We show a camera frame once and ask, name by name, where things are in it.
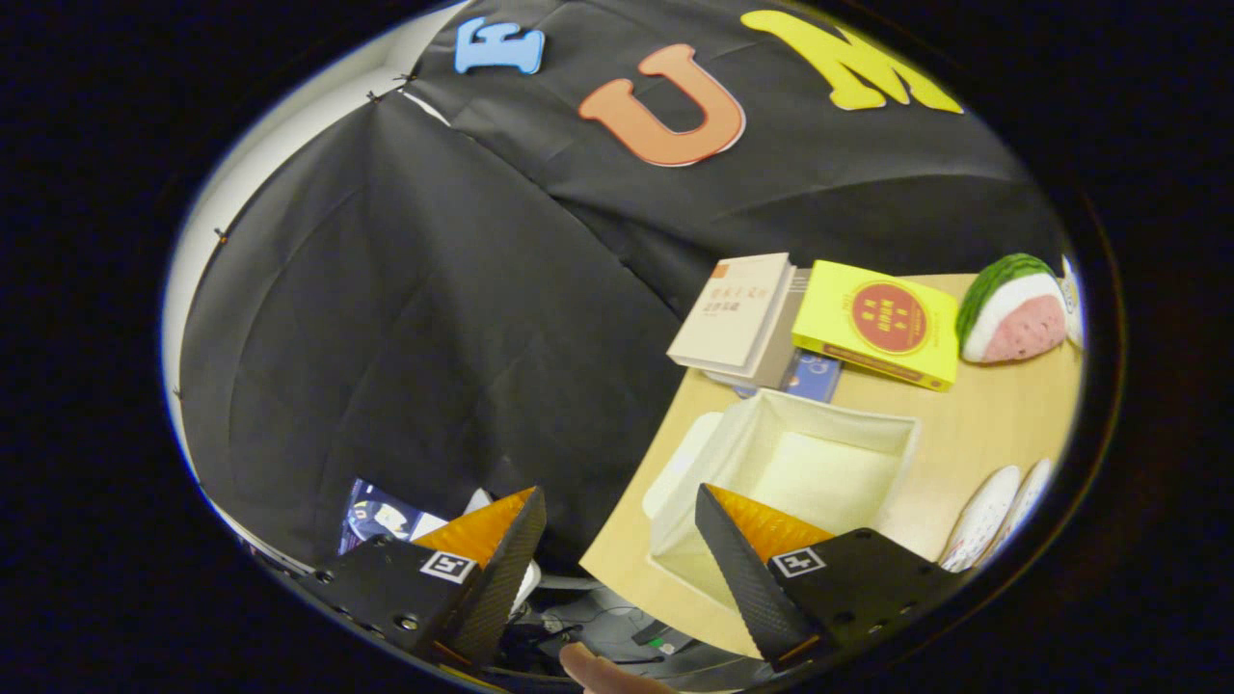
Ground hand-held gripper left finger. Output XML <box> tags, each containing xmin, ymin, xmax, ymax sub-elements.
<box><xmin>294</xmin><ymin>485</ymin><xmax>548</xmax><ymax>671</ymax></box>

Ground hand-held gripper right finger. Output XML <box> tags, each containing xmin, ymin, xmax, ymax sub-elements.
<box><xmin>694</xmin><ymin>483</ymin><xmax>970</xmax><ymax>673</ymax></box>

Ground white storage box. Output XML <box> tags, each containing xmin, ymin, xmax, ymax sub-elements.
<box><xmin>648</xmin><ymin>388</ymin><xmax>922</xmax><ymax>613</ymax></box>

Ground white shoe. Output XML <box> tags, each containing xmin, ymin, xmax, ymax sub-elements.
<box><xmin>983</xmin><ymin>458</ymin><xmax>1054</xmax><ymax>560</ymax></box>
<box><xmin>940</xmin><ymin>465</ymin><xmax>1023</xmax><ymax>574</ymax></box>

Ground computer monitor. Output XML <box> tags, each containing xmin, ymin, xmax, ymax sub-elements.
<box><xmin>339</xmin><ymin>479</ymin><xmax>449</xmax><ymax>555</ymax></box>

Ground blue book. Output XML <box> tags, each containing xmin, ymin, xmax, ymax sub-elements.
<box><xmin>733</xmin><ymin>349</ymin><xmax>845</xmax><ymax>404</ymax></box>

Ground grey book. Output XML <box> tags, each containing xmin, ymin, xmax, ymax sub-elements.
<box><xmin>704</xmin><ymin>268</ymin><xmax>811</xmax><ymax>389</ymax></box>

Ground beige book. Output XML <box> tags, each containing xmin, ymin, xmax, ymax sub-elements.
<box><xmin>667</xmin><ymin>253</ymin><xmax>796</xmax><ymax>379</ymax></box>

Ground yellow book with red circle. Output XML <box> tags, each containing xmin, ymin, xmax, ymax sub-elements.
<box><xmin>792</xmin><ymin>259</ymin><xmax>960</xmax><ymax>392</ymax></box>

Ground watermelon slice plush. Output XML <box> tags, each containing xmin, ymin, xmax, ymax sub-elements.
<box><xmin>957</xmin><ymin>254</ymin><xmax>1068</xmax><ymax>364</ymax></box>

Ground white plush toy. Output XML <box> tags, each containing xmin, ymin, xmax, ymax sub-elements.
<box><xmin>1060</xmin><ymin>255</ymin><xmax>1086</xmax><ymax>348</ymax></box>

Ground black cables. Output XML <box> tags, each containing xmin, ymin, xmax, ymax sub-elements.
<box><xmin>501</xmin><ymin>588</ymin><xmax>695</xmax><ymax>676</ymax></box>

